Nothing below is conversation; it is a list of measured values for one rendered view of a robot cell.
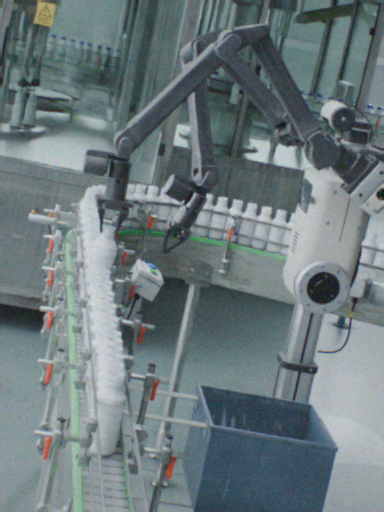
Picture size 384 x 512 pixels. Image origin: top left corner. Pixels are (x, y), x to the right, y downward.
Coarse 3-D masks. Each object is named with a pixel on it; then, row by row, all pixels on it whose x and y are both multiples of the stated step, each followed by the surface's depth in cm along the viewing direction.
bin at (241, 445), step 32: (160, 416) 318; (192, 416) 344; (224, 416) 346; (256, 416) 347; (288, 416) 348; (192, 448) 335; (224, 448) 315; (256, 448) 316; (288, 448) 317; (320, 448) 317; (192, 480) 327; (224, 480) 317; (256, 480) 318; (288, 480) 319; (320, 480) 319
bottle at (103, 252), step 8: (104, 232) 354; (112, 232) 354; (96, 240) 355; (104, 240) 354; (112, 240) 355; (96, 248) 354; (104, 248) 353; (112, 248) 354; (96, 256) 354; (104, 256) 353; (112, 256) 355; (88, 264) 357; (96, 264) 354; (104, 264) 354; (88, 272) 356; (96, 272) 355; (88, 280) 356
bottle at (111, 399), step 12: (108, 372) 264; (120, 372) 266; (108, 384) 263; (120, 384) 264; (96, 396) 265; (108, 396) 263; (120, 396) 264; (108, 408) 263; (120, 408) 264; (108, 420) 263; (120, 420) 265; (108, 432) 264; (96, 444) 264; (108, 444) 265
